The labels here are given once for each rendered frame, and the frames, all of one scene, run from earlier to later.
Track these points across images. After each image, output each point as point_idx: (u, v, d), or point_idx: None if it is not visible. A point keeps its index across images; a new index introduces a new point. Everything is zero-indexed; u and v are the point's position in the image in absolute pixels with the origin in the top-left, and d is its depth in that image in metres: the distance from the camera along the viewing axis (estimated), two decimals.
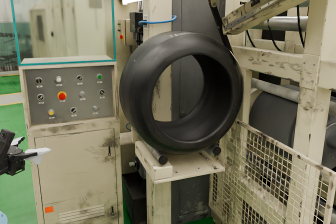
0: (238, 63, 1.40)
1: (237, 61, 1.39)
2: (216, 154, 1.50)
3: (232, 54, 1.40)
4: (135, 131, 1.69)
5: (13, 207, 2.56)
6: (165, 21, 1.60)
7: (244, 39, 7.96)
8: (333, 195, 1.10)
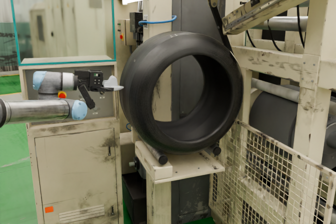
0: (238, 63, 1.40)
1: (237, 62, 1.39)
2: (216, 154, 1.50)
3: (232, 54, 1.40)
4: (135, 131, 1.69)
5: (13, 207, 2.56)
6: (165, 21, 1.60)
7: (244, 39, 7.96)
8: (333, 195, 1.10)
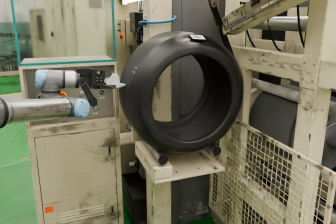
0: (205, 39, 1.31)
1: (203, 39, 1.30)
2: (220, 149, 1.50)
3: (193, 36, 1.31)
4: (135, 131, 1.69)
5: (13, 207, 2.56)
6: (165, 21, 1.60)
7: (244, 39, 7.96)
8: (333, 195, 1.10)
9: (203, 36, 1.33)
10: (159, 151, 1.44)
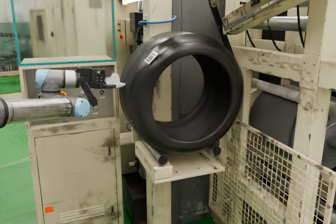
0: (158, 53, 1.26)
1: (156, 55, 1.25)
2: (216, 148, 1.49)
3: (147, 59, 1.26)
4: (135, 131, 1.69)
5: (13, 207, 2.56)
6: (165, 21, 1.60)
7: (244, 39, 7.96)
8: (333, 195, 1.10)
9: (155, 51, 1.27)
10: (155, 155, 1.44)
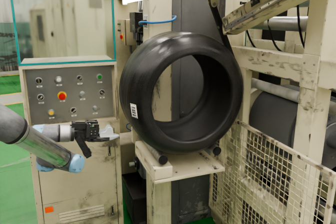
0: (135, 104, 1.27)
1: (136, 107, 1.27)
2: (214, 151, 1.49)
3: (133, 114, 1.30)
4: (135, 131, 1.69)
5: (13, 207, 2.56)
6: (165, 21, 1.60)
7: (244, 39, 7.96)
8: (333, 195, 1.10)
9: (131, 103, 1.29)
10: (156, 159, 1.45)
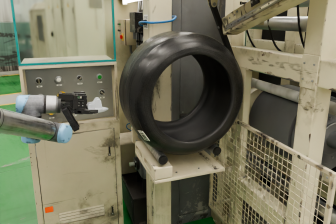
0: (142, 130, 1.31)
1: (144, 133, 1.31)
2: (214, 152, 1.49)
3: (145, 138, 1.35)
4: (135, 131, 1.69)
5: (13, 207, 2.56)
6: (165, 21, 1.60)
7: (244, 39, 7.96)
8: (333, 195, 1.10)
9: (139, 130, 1.33)
10: None
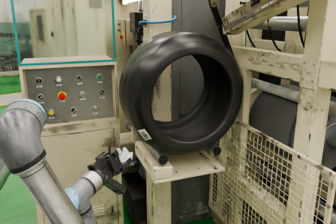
0: (143, 129, 1.32)
1: (145, 131, 1.32)
2: (214, 152, 1.49)
3: (146, 137, 1.35)
4: (135, 131, 1.69)
5: (13, 207, 2.56)
6: (165, 21, 1.60)
7: (244, 39, 7.96)
8: (333, 195, 1.10)
9: (139, 130, 1.33)
10: (156, 159, 1.45)
